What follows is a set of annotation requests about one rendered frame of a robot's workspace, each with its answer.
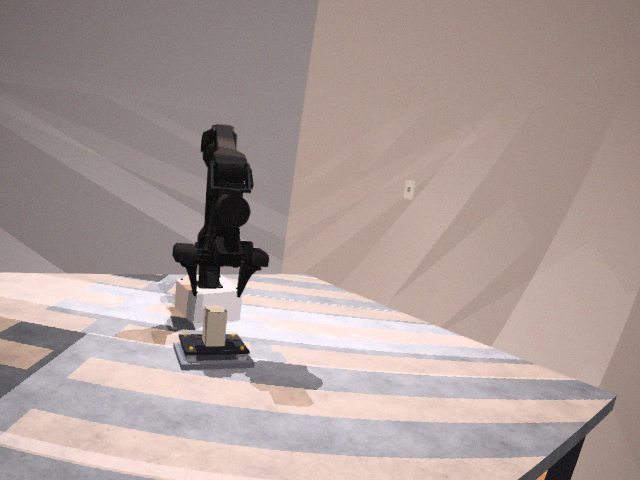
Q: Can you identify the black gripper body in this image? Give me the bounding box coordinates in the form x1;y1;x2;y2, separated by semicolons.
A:
173;218;269;267

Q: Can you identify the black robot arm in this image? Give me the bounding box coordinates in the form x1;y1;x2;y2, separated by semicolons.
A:
194;124;254;289

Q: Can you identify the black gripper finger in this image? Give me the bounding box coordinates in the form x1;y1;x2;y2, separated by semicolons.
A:
180;262;197;296
236;261;261;297

